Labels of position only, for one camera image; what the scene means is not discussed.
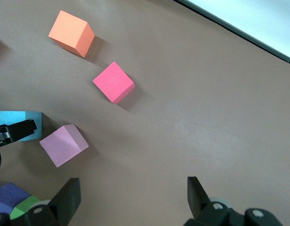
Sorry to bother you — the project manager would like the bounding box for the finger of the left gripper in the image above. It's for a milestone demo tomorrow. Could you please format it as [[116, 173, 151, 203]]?
[[0, 119, 38, 147]]

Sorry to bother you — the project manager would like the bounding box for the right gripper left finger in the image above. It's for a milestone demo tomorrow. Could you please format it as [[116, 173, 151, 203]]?
[[0, 178, 82, 226]]

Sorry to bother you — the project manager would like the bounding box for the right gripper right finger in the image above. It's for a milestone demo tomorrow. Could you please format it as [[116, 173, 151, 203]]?
[[184, 176, 283, 226]]

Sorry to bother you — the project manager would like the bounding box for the blue foam cube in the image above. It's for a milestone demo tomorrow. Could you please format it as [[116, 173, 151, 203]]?
[[0, 110, 44, 142]]

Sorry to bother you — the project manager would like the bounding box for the green foam cube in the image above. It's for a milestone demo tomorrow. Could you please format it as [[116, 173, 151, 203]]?
[[9, 195, 46, 221]]

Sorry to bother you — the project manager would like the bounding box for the purple foam cube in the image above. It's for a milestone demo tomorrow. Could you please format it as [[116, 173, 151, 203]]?
[[0, 182, 32, 215]]

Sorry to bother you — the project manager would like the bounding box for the pink foam cube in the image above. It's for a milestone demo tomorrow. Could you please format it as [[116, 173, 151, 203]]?
[[39, 124, 90, 168]]

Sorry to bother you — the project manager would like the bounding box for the brown paper table cover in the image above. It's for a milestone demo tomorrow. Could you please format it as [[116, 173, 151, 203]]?
[[0, 0, 290, 226]]

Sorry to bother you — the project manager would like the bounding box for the red foam cube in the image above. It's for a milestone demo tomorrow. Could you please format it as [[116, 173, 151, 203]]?
[[92, 61, 136, 105]]

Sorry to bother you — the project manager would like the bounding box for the orange foam cube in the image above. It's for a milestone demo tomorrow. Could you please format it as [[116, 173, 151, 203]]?
[[48, 9, 96, 58]]

